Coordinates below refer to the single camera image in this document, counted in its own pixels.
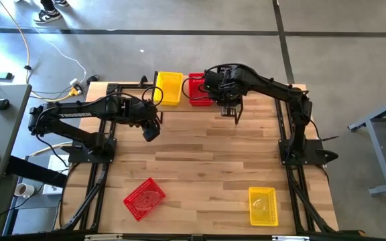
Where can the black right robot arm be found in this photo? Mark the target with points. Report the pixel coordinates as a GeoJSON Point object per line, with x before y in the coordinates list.
{"type": "Point", "coordinates": [273, 88]}

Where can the yellow slotted plastic basket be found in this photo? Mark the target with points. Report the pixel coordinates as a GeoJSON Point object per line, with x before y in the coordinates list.
{"type": "Point", "coordinates": [169, 88]}
{"type": "Point", "coordinates": [263, 205]}

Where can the person's leg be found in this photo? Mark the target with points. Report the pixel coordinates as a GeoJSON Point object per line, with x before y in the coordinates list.
{"type": "Point", "coordinates": [47, 5]}

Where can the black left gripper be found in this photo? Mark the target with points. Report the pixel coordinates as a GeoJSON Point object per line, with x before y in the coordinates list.
{"type": "Point", "coordinates": [151, 131]}

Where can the grey desk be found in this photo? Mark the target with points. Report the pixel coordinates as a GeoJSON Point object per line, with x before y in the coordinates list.
{"type": "Point", "coordinates": [2, 134]}

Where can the small black desk object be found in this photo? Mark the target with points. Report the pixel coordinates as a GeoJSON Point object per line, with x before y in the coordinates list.
{"type": "Point", "coordinates": [1, 104]}

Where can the yellow plug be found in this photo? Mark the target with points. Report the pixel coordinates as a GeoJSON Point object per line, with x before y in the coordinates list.
{"type": "Point", "coordinates": [74, 91]}

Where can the red slotted plastic basket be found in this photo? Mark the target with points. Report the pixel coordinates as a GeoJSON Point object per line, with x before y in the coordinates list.
{"type": "Point", "coordinates": [144, 199]}
{"type": "Point", "coordinates": [196, 95]}

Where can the person's shoe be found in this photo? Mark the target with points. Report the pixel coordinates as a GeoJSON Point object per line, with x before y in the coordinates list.
{"type": "Point", "coordinates": [61, 2]}
{"type": "Point", "coordinates": [47, 16]}

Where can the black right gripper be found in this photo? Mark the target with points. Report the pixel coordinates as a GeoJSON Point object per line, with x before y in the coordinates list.
{"type": "Point", "coordinates": [230, 98]}

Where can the black aluminium table frame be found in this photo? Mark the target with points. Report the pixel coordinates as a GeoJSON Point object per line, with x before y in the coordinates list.
{"type": "Point", "coordinates": [295, 187]}

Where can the black desk support bar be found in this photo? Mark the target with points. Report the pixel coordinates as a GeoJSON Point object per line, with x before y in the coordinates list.
{"type": "Point", "coordinates": [35, 171]}

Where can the white cup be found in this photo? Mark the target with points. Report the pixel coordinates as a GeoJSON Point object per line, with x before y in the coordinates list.
{"type": "Point", "coordinates": [25, 191]}

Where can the white power strip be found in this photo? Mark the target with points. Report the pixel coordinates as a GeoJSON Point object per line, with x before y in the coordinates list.
{"type": "Point", "coordinates": [75, 82]}

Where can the black power adapter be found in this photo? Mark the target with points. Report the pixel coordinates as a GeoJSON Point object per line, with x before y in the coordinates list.
{"type": "Point", "coordinates": [92, 79]}

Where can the white paper sheet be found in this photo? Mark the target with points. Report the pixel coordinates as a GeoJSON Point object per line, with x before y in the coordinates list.
{"type": "Point", "coordinates": [54, 189]}

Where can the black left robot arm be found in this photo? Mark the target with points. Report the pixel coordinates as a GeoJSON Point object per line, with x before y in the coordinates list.
{"type": "Point", "coordinates": [79, 114]}

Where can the silver metal bracket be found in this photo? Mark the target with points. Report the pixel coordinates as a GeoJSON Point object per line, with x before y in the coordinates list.
{"type": "Point", "coordinates": [290, 238]}
{"type": "Point", "coordinates": [102, 238]}

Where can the grey metal table frame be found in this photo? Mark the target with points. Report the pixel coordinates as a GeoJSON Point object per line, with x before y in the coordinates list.
{"type": "Point", "coordinates": [379, 150]}

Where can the wooden shelf with metal legs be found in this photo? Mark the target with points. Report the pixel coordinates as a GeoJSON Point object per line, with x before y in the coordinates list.
{"type": "Point", "coordinates": [186, 109]}

